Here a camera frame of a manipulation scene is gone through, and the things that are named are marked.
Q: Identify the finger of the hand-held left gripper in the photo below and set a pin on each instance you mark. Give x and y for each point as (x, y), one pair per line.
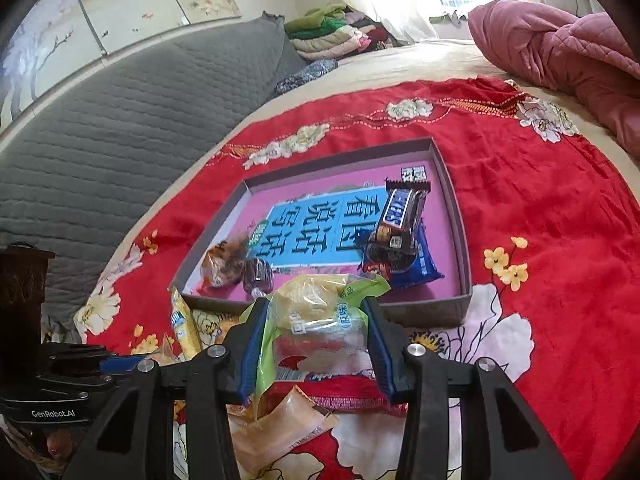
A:
(125, 364)
(70, 385)

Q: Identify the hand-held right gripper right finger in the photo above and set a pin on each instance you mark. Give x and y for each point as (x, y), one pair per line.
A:
(381, 355)

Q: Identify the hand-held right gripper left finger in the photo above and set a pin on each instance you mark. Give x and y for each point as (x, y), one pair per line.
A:
(252, 350)

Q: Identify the red wafer packet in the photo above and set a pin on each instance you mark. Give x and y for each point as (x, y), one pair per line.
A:
(340, 392)

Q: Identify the yellow panda snack packet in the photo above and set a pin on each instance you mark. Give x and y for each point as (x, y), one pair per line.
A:
(182, 325)

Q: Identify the green yellow cake packet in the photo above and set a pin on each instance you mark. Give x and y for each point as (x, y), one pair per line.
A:
(310, 305)

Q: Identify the brown chocolate cake packet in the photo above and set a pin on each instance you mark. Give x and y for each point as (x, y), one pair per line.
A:
(257, 275)

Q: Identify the beige cracker packet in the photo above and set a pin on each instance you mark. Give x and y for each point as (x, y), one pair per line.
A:
(280, 430)

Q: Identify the brown red snack packet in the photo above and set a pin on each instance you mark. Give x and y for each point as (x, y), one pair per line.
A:
(377, 269)

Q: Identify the orange peanut packet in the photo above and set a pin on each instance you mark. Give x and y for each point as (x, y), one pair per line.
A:
(220, 265)

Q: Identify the blue cookie packet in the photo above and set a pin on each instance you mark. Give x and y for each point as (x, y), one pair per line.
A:
(420, 260)

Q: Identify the brown chocolate bar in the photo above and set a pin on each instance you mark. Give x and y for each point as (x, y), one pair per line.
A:
(400, 215)

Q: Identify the grey cardboard box with pink bottom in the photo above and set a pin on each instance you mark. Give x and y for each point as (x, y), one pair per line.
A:
(325, 176)

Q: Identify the person's left hand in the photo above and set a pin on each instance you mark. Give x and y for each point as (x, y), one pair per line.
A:
(54, 442)

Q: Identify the red floral cloth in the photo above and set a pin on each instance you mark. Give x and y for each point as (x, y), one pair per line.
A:
(550, 260)

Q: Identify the grey quilted headboard cover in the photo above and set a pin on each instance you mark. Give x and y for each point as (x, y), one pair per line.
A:
(125, 135)

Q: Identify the dark floral cloth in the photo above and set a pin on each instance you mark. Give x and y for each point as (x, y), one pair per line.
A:
(305, 77)

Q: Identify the stack of folded clothes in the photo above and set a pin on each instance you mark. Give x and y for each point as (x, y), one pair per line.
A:
(340, 35)

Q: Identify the pink quilt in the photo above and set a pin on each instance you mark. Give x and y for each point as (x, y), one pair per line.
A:
(550, 45)

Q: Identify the floral wall mural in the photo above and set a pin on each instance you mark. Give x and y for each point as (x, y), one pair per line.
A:
(125, 5)

